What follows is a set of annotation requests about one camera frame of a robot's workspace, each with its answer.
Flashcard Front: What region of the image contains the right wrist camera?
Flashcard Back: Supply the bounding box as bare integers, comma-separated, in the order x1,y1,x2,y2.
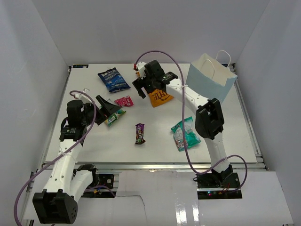
134,62,146,80

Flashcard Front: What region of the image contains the orange chips bag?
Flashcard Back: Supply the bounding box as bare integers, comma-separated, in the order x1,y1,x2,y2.
148,89,174,108

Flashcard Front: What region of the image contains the white front cover board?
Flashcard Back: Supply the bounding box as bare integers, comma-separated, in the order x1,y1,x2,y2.
74,171,293,226

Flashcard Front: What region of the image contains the purple M&M's packet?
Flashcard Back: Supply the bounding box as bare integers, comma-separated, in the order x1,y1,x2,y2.
135,123,146,145

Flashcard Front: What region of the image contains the green Fox's candy packet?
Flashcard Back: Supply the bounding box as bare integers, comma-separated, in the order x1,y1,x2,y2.
105,109,126,127

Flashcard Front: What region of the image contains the pink candy packet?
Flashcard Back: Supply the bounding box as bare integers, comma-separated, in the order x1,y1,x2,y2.
114,96,134,107

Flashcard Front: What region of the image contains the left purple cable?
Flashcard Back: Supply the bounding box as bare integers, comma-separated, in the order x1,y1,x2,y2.
13,90,116,226

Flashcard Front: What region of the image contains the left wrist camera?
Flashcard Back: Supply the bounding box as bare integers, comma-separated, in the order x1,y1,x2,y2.
72,88,90,101

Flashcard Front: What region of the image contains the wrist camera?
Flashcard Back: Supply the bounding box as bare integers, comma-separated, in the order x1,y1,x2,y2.
72,88,90,101
134,62,146,80

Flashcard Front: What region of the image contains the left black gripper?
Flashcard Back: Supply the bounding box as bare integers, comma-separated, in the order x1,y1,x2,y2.
81,95,120,127

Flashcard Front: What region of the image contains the teal snack packet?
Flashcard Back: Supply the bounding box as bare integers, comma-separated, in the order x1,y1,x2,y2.
171,117,201,152

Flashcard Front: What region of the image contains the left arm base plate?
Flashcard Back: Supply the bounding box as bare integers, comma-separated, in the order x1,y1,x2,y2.
87,174,114,189

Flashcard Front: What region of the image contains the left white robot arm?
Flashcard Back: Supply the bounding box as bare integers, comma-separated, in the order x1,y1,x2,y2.
32,94,120,225

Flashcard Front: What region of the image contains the aluminium table frame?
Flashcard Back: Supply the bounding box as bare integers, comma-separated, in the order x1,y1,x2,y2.
20,63,268,222

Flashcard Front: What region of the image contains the light blue paper bag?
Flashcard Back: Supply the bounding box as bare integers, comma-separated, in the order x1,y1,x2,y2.
186,50,237,103

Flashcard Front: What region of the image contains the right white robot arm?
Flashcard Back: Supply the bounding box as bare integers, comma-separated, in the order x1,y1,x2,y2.
133,60,233,188

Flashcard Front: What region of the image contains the blue chips bag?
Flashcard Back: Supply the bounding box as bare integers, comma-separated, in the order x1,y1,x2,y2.
98,67,131,93

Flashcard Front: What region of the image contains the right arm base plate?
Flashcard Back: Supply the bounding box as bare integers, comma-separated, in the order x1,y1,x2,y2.
193,173,240,189

